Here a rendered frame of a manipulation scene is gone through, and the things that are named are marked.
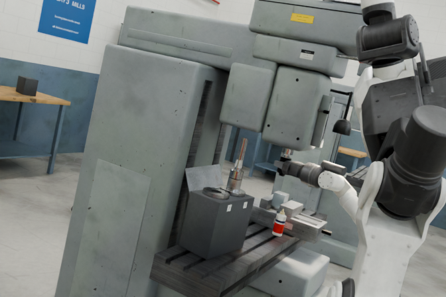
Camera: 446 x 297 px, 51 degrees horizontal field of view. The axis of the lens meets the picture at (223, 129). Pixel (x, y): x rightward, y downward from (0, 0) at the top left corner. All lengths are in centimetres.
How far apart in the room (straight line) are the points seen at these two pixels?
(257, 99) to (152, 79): 45
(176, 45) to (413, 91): 110
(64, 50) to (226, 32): 480
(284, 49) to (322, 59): 16
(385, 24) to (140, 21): 119
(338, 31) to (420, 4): 687
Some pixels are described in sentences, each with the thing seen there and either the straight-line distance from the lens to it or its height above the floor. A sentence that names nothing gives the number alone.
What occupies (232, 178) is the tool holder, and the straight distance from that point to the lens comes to 157.
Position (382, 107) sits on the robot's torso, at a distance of 132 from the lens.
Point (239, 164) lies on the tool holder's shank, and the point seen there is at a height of 125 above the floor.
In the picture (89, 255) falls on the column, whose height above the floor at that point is 62.
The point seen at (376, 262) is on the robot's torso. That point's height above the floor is 116.
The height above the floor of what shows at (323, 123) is 144.
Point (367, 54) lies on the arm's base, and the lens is 139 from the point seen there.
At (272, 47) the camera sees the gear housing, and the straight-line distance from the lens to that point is 186.
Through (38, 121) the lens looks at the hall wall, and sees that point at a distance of 655.
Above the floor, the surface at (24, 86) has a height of 97.
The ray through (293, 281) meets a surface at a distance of 183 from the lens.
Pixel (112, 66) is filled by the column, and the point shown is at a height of 146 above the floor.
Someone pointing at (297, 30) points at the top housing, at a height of 176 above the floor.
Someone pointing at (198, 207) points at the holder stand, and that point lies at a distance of 149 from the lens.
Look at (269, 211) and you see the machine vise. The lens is 198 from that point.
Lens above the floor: 151
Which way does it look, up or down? 6 degrees down
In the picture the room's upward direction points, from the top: 13 degrees clockwise
